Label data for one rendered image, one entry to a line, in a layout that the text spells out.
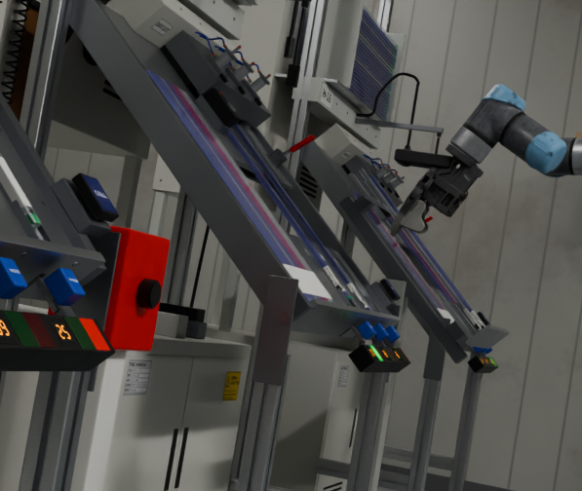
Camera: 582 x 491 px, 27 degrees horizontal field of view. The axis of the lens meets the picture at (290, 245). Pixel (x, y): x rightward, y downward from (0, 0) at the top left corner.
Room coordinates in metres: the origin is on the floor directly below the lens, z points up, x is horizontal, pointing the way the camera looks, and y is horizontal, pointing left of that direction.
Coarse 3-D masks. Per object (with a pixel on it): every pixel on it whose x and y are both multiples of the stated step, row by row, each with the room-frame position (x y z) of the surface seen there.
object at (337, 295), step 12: (300, 240) 2.36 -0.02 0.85; (300, 252) 2.27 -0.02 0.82; (336, 252) 2.63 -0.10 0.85; (312, 264) 2.30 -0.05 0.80; (324, 276) 2.32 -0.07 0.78; (336, 276) 2.44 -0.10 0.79; (348, 276) 2.55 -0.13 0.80; (336, 288) 2.33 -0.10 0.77; (348, 288) 2.44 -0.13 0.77; (360, 288) 2.57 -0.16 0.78; (336, 300) 2.27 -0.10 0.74; (348, 300) 2.32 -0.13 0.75; (372, 300) 2.62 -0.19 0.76
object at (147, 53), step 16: (112, 16) 2.22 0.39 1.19; (128, 32) 2.24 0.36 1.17; (144, 48) 2.28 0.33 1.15; (144, 64) 2.18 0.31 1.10; (160, 64) 2.31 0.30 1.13; (176, 80) 2.35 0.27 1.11; (192, 96) 2.38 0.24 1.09; (240, 128) 2.62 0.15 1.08; (224, 144) 2.34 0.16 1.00; (256, 144) 2.65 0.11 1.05; (240, 160) 2.37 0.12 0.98; (256, 160) 2.51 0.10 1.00
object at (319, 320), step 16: (320, 304) 2.00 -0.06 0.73; (336, 304) 2.12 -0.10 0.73; (304, 320) 2.03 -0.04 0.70; (320, 320) 2.10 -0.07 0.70; (336, 320) 2.19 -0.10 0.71; (352, 320) 2.28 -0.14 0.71; (368, 320) 2.37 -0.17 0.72; (384, 320) 2.48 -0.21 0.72; (400, 320) 2.61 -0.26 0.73; (352, 336) 2.42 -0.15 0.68
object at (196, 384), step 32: (128, 352) 2.11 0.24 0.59; (160, 352) 2.24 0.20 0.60; (192, 352) 2.39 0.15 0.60; (224, 352) 2.56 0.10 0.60; (32, 384) 2.10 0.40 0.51; (128, 384) 2.12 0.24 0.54; (160, 384) 2.26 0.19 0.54; (192, 384) 2.41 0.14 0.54; (224, 384) 2.59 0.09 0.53; (0, 416) 2.12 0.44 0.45; (128, 416) 2.14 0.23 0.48; (160, 416) 2.28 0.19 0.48; (192, 416) 2.44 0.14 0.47; (224, 416) 2.62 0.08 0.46; (0, 448) 2.12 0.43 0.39; (128, 448) 2.17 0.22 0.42; (160, 448) 2.31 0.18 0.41; (192, 448) 2.47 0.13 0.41; (224, 448) 2.65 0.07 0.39; (0, 480) 2.11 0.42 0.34; (128, 480) 2.19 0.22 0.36; (160, 480) 2.33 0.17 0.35; (192, 480) 2.50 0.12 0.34; (224, 480) 2.69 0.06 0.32
